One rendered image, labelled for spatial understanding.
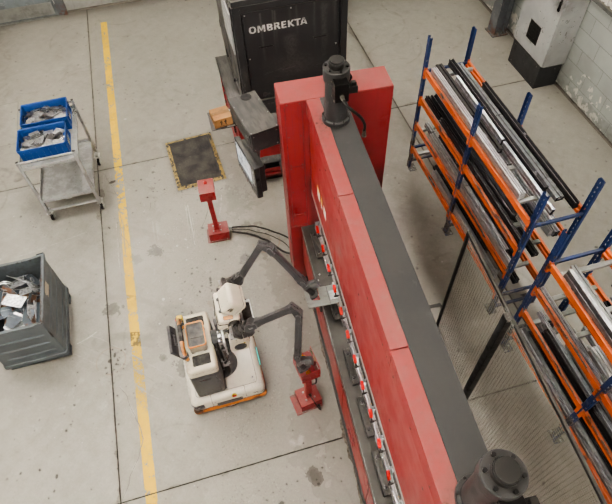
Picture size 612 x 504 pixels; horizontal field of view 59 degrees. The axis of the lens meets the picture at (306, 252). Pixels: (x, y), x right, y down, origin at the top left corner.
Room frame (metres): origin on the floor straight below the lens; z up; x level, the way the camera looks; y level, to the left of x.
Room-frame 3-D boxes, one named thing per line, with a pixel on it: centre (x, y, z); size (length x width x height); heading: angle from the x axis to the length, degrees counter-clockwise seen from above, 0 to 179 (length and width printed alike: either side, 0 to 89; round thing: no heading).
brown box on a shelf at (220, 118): (4.58, 0.83, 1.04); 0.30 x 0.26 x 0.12; 13
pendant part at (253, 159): (3.41, 0.43, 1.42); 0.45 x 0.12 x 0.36; 24
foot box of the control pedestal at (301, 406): (1.81, 0.07, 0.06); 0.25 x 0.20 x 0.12; 111
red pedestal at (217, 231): (3.79, 0.98, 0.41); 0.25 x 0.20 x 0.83; 99
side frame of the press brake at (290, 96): (3.32, -0.27, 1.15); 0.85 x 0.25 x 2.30; 99
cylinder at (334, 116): (2.87, -0.30, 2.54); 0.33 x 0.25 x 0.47; 9
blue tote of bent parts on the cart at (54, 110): (4.86, 2.79, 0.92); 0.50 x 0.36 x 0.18; 103
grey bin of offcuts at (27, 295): (2.68, 2.69, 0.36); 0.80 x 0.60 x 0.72; 13
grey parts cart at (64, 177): (4.62, 2.74, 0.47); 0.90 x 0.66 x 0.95; 13
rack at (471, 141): (3.72, -1.79, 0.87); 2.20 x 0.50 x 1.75; 13
